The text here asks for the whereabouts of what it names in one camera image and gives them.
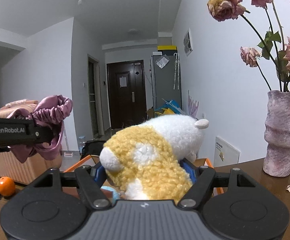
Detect pink satin scrunchie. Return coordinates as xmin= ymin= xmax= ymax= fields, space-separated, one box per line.
xmin=7 ymin=95 xmax=73 ymax=163

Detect yellow white plush toy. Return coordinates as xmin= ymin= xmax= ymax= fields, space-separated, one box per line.
xmin=99 ymin=114 xmax=209 ymax=203

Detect orange red cardboard box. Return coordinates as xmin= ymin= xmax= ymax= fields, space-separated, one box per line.
xmin=63 ymin=154 xmax=224 ymax=198

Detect pink ribbed suitcase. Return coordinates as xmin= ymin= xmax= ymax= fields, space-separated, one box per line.
xmin=0 ymin=99 xmax=63 ymax=185

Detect orange mandarin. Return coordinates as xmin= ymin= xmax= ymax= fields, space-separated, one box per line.
xmin=0 ymin=177 xmax=16 ymax=197

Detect blue yellow clutter pile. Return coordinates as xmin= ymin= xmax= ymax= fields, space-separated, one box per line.
xmin=146 ymin=100 xmax=183 ymax=119

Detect dark brown door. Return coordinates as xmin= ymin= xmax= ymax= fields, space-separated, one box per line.
xmin=106 ymin=60 xmax=147 ymax=129

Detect purple textured vase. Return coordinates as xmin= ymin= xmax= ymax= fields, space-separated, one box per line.
xmin=263 ymin=90 xmax=290 ymax=178

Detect grey refrigerator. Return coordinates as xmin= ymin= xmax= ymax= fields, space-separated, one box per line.
xmin=151 ymin=55 xmax=182 ymax=109

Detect yellow box on fridge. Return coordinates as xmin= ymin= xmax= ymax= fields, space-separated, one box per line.
xmin=157 ymin=45 xmax=177 ymax=51

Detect dried pink roses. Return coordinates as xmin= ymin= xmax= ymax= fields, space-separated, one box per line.
xmin=207 ymin=0 xmax=290 ymax=93

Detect white board against wall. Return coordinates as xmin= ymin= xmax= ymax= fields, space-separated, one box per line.
xmin=213 ymin=137 xmax=240 ymax=167

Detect white wall panel box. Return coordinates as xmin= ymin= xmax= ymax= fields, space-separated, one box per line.
xmin=183 ymin=28 xmax=193 ymax=56

